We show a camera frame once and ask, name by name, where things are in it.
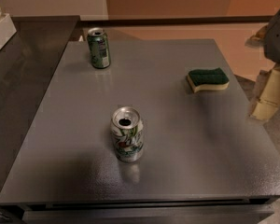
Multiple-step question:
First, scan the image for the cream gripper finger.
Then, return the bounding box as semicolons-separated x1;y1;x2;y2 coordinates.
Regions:
250;64;280;121
250;25;268;42

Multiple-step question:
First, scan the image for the green yellow sponge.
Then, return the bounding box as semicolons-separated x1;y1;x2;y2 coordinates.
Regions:
187;68;230;93

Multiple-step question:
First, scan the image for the white green 7up can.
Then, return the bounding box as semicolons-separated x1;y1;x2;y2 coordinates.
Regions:
110;106;144;162

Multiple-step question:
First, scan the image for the dark green soda can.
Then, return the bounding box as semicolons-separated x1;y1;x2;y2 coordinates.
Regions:
87;28;111;69

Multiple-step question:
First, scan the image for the white box on counter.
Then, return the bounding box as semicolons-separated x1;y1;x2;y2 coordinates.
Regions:
0;14;17;50

